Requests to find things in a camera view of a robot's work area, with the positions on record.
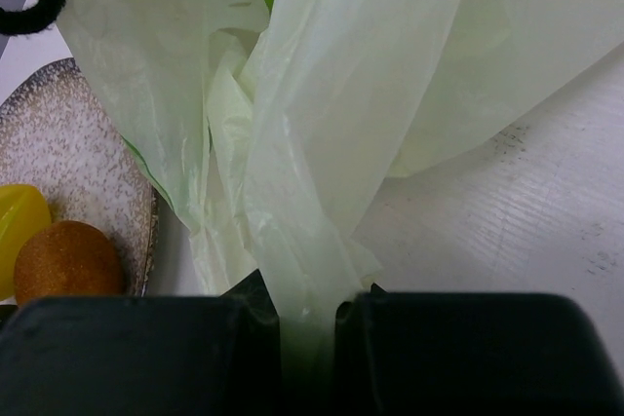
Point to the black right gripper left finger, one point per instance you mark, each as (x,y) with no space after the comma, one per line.
(144,356)

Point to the orange fake fruit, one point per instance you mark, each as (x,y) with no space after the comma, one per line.
(68,258)

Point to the speckled round plate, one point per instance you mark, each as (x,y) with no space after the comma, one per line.
(56,137)

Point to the pale green plastic bag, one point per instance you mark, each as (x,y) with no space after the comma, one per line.
(269,132)

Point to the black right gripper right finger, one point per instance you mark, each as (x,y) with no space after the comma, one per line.
(433,353)

